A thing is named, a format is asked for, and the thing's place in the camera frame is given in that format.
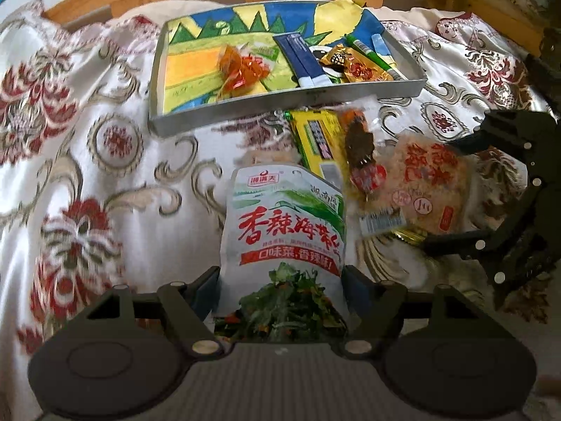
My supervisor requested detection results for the green seaweed snack packet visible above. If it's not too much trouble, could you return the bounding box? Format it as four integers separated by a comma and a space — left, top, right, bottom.
212, 164, 349, 345

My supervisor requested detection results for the floral satin blanket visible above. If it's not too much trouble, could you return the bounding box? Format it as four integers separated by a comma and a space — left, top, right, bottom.
0, 0, 561, 360

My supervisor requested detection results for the brown meat clear packet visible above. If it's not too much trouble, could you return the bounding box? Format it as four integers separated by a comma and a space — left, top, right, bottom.
337, 105, 391, 205

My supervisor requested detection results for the gold foil packet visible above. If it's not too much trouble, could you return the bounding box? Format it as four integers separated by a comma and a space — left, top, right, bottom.
392, 227, 428, 246

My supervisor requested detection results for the golden snack packet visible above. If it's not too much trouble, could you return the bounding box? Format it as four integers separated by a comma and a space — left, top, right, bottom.
318, 44, 395, 83

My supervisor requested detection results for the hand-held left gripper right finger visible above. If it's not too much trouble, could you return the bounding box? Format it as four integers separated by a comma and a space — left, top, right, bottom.
342, 265, 483, 356

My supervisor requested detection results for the navy and white snack packet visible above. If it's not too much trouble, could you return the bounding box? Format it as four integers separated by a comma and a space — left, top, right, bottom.
274, 33, 329, 88

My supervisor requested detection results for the clear bun packet red print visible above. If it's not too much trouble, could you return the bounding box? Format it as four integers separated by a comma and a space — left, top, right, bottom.
357, 134, 469, 238

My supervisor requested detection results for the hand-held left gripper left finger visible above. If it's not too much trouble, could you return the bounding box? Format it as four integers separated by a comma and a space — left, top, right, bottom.
81, 267, 224, 356

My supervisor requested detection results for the yellow green snack packet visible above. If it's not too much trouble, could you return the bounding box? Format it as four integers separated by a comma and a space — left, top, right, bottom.
285, 109, 347, 185

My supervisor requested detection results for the orange clear snack packet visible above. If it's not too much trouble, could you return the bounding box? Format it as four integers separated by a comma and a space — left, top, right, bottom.
217, 44, 275, 99

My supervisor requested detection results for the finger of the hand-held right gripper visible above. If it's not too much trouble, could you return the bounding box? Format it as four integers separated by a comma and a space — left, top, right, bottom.
438, 111, 561, 185
423, 184, 561, 308

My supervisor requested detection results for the green and white stick packet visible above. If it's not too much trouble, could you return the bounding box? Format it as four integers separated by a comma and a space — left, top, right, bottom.
344, 33, 404, 80

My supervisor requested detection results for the white pillow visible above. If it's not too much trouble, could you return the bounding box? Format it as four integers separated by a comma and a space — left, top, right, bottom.
105, 0, 439, 27

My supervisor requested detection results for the grey metal tray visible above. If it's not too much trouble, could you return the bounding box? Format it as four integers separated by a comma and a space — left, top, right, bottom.
148, 0, 428, 138

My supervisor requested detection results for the colourful dragon drawing sheet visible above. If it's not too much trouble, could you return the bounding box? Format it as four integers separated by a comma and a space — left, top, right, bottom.
164, 0, 410, 112

